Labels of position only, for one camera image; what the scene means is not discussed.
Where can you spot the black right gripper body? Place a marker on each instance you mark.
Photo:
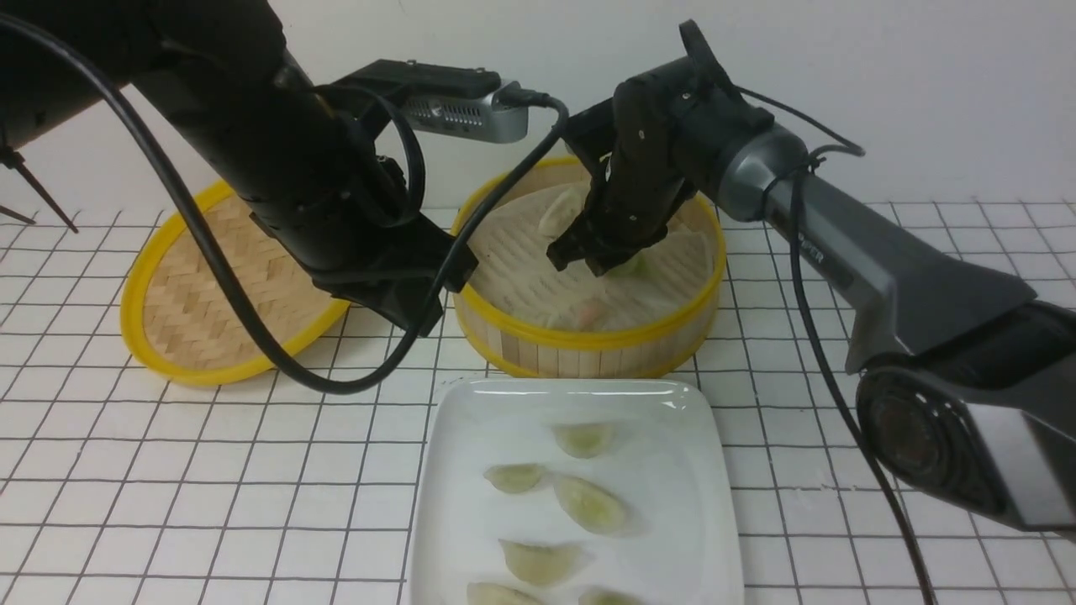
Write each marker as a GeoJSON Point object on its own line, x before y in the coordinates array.
{"type": "Point", "coordinates": [625, 142]}

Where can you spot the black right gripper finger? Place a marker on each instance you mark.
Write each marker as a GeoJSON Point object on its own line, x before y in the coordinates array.
{"type": "Point", "coordinates": [578, 242]}
{"type": "Point", "coordinates": [606, 253]}

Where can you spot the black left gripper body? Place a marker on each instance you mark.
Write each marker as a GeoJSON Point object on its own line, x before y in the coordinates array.
{"type": "Point", "coordinates": [387, 269]}

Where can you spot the green dumpling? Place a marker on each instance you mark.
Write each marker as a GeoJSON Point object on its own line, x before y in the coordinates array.
{"type": "Point", "coordinates": [630, 268]}

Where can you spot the pink dumpling front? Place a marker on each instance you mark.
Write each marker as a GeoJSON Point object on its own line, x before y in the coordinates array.
{"type": "Point", "coordinates": [589, 315]}

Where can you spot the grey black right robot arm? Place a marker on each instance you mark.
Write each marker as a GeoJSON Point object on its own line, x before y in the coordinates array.
{"type": "Point", "coordinates": [967, 376]}

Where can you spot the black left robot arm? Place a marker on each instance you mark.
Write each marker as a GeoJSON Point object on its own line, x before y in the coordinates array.
{"type": "Point", "coordinates": [220, 74]}

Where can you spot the green dumpling plate top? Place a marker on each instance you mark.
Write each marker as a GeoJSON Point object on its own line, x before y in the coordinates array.
{"type": "Point", "coordinates": [585, 441]}

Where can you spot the green dumpling plate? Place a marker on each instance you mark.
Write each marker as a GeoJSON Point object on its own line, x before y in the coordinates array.
{"type": "Point", "coordinates": [605, 596]}
{"type": "Point", "coordinates": [491, 593]}
{"type": "Point", "coordinates": [516, 479]}
{"type": "Point", "coordinates": [590, 506]}
{"type": "Point", "coordinates": [585, 441]}
{"type": "Point", "coordinates": [544, 565]}

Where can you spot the white rectangular plate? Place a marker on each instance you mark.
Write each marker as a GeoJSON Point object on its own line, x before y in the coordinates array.
{"type": "Point", "coordinates": [667, 464]}

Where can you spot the green dumpling plate middle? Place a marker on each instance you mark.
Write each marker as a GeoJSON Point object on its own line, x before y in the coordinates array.
{"type": "Point", "coordinates": [590, 506]}

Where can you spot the green dumpling plate lower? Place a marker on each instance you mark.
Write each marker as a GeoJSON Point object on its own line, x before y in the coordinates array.
{"type": "Point", "coordinates": [544, 565]}

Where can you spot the green dumpling plate bottom right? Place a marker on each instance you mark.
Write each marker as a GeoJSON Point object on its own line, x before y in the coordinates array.
{"type": "Point", "coordinates": [605, 596]}

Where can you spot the green dumpling plate bottom left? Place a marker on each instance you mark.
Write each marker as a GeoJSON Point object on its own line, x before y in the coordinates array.
{"type": "Point", "coordinates": [491, 593]}

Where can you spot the pale white dumpling left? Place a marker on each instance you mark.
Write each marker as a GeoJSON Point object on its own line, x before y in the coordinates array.
{"type": "Point", "coordinates": [563, 210]}

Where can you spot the white steamer liner paper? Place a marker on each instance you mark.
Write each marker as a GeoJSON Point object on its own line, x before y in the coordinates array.
{"type": "Point", "coordinates": [516, 277]}

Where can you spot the yellow rimmed bamboo steamer basket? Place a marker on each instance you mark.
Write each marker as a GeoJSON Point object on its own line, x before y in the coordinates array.
{"type": "Point", "coordinates": [651, 350]}

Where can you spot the yellow rimmed bamboo steamer lid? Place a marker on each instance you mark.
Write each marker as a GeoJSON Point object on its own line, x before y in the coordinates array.
{"type": "Point", "coordinates": [175, 320]}

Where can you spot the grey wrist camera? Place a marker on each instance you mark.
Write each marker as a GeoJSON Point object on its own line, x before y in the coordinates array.
{"type": "Point", "coordinates": [465, 103]}

